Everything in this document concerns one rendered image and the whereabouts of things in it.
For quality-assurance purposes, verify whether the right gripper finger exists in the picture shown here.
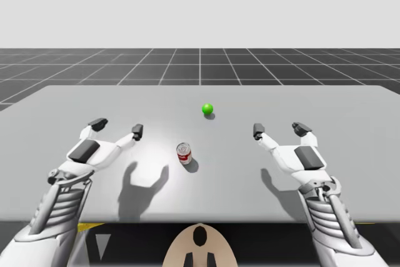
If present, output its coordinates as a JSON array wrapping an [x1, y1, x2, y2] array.
[[252, 123, 279, 153], [292, 121, 319, 148]]

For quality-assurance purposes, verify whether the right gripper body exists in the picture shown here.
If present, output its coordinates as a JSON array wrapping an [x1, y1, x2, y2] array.
[[271, 144, 328, 174]]

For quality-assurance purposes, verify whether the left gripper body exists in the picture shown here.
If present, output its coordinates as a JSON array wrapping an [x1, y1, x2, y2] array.
[[64, 136, 123, 174]]

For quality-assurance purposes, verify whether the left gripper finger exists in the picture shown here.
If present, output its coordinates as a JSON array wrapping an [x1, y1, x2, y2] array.
[[78, 118, 109, 140], [114, 124, 144, 152]]

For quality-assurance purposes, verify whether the red and white can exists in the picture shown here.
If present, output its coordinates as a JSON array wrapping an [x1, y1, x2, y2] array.
[[176, 142, 193, 166]]

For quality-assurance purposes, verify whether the tan robot part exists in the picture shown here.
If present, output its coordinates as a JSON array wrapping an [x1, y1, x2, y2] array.
[[162, 222, 238, 267]]

